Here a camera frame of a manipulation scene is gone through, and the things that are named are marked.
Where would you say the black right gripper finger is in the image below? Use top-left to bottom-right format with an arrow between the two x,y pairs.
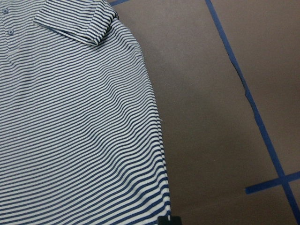
157,216 -> 182,225

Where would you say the blue tape line right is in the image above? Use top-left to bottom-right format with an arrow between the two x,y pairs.
205,0 -> 300,224

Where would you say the navy white striped polo shirt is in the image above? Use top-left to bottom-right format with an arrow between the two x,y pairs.
0,0 -> 171,225

